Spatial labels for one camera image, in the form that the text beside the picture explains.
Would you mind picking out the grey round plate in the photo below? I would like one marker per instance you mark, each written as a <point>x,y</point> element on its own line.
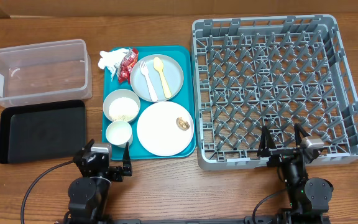
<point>172,71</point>

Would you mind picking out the black plastic tray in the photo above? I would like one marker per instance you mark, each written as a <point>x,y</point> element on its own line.
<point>42,131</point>

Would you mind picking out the yellow plastic spoon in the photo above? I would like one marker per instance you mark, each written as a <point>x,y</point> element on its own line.
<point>158,65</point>

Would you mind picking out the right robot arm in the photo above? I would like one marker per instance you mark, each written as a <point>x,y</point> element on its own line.
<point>309,197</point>

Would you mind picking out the grey dishwasher rack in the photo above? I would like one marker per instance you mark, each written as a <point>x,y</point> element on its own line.
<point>272,72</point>

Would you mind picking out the white plastic fork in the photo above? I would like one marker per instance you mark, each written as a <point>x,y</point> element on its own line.
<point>150,88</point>

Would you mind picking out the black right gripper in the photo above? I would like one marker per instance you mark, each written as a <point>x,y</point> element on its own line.
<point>266,145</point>

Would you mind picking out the grey bowl of rice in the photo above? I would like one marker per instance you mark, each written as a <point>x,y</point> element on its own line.
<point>121,105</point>

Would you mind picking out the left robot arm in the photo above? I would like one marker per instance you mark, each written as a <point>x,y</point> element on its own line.
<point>89,193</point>

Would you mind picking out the red snack wrapper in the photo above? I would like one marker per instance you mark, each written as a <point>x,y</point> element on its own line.
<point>127,65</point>

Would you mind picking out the brown food scrap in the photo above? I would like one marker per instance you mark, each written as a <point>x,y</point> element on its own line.
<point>182,124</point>

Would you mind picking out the clear plastic bin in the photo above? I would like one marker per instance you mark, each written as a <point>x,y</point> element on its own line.
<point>45,72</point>

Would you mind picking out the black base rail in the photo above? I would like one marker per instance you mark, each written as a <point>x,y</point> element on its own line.
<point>246,220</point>

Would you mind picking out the crumpled white napkin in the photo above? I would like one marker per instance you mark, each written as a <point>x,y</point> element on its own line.
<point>112,60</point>

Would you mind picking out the white cup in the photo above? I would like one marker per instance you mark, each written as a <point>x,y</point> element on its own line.
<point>119,133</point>

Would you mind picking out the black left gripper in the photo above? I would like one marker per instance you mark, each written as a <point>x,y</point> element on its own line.
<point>115,172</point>

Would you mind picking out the white round plate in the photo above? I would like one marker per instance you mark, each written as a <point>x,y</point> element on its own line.
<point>158,132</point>

